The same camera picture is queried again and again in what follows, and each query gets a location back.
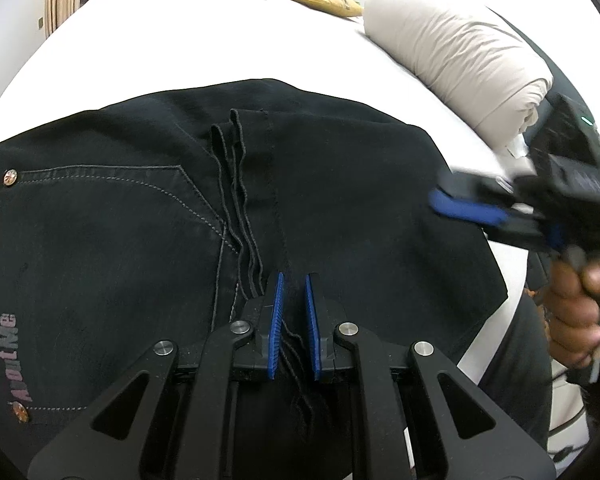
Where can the white bed mattress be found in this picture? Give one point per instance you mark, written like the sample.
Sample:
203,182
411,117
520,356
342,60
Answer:
130,45

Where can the rolled cream duvet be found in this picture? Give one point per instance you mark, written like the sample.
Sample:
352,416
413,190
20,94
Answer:
445,55

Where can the person's right hand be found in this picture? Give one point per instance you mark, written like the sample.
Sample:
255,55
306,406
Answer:
572,310

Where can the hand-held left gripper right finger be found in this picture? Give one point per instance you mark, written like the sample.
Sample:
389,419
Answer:
312,325

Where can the black pants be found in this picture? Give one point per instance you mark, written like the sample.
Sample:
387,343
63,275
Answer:
355,185

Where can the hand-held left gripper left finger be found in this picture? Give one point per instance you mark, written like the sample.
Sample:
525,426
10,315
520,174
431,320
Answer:
276,325

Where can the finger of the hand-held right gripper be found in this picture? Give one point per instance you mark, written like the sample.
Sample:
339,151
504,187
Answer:
522,235
467,207

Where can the white crumpled paper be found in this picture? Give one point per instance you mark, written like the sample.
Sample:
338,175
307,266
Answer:
516,150

